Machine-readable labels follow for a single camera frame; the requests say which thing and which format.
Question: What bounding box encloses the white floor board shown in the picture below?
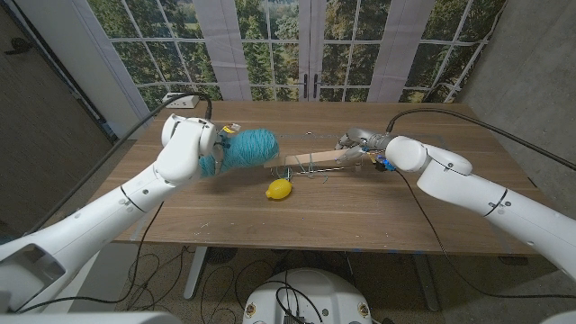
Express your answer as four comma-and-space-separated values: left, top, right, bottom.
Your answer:
42, 242, 140, 315

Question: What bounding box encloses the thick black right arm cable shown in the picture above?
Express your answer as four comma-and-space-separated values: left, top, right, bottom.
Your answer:
385, 107, 576, 172

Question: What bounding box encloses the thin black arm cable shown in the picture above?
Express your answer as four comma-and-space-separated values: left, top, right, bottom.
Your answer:
394, 169, 576, 301
17, 200, 166, 314

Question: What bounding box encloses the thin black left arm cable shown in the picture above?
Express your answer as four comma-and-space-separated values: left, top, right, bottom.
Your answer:
17, 200, 166, 314

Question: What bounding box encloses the teal yarn skein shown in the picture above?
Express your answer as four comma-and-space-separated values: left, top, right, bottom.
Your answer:
197, 128, 332, 185

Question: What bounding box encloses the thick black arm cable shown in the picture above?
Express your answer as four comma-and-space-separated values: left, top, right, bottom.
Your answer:
385, 107, 576, 172
26, 92, 213, 235

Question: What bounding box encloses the printed forest window backdrop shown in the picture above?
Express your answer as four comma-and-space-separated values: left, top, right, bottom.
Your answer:
87, 0, 509, 118

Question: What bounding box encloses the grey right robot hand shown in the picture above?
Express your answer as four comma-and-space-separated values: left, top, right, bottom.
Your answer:
334, 127, 397, 164

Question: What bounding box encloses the grey table leg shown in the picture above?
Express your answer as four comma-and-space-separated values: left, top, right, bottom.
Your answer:
411, 254, 440, 312

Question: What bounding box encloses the dark ribbed round disc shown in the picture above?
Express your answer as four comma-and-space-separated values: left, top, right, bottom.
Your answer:
206, 247, 239, 266

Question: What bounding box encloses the wooden stick clip hanger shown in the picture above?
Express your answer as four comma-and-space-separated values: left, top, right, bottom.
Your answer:
263, 148, 364, 176

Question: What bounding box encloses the yellow toy lemon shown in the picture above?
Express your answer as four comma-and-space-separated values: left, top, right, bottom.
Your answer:
265, 178, 293, 201

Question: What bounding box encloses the black torso cable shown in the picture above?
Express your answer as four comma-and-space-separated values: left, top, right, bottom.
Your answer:
264, 281, 325, 323

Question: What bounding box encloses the white table leg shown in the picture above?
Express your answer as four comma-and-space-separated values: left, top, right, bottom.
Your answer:
183, 246, 209, 301

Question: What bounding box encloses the white power box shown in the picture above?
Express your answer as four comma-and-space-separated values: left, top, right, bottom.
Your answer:
162, 92, 201, 110

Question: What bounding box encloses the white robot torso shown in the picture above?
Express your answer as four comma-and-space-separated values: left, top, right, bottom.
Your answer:
242, 268, 374, 324

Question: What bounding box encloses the dark door handle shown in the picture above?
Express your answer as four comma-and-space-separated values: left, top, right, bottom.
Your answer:
4, 38, 33, 56

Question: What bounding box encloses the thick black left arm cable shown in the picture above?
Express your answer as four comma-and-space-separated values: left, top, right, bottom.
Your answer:
26, 92, 213, 235

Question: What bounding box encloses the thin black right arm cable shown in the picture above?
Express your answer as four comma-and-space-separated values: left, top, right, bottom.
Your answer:
394, 169, 576, 301

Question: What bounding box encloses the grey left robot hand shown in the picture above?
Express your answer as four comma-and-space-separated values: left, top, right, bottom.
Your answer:
211, 128, 233, 176

